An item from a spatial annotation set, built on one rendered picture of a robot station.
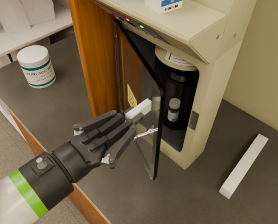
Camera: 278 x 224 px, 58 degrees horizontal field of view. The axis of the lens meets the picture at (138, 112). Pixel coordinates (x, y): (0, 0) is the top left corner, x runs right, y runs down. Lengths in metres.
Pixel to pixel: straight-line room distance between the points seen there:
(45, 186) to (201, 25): 0.37
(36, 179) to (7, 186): 0.04
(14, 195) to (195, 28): 0.39
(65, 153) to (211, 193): 0.56
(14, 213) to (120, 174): 0.50
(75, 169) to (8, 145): 1.90
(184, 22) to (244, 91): 0.72
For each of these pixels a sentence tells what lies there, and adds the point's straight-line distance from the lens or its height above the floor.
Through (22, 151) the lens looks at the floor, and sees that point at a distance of 2.26.
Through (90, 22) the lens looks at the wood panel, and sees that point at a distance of 0.76.
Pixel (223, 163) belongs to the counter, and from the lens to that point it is 0.96.
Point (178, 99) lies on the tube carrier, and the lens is 0.79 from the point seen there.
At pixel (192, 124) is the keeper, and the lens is 0.71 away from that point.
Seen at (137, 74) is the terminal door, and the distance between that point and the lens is 0.62.
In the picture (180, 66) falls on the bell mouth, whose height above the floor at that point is 1.33.
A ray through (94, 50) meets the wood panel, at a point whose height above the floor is 1.28.
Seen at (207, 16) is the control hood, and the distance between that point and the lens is 0.49.
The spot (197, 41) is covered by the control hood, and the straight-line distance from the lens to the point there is 0.44.
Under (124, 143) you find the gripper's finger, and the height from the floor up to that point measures 1.32.
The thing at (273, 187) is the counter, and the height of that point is 0.94.
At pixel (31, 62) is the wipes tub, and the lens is 1.15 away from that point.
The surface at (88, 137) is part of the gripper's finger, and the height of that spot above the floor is 1.33.
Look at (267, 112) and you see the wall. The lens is 1.14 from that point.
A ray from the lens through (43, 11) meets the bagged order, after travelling 1.76.
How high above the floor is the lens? 1.73
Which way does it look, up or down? 48 degrees down
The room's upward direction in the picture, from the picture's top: straight up
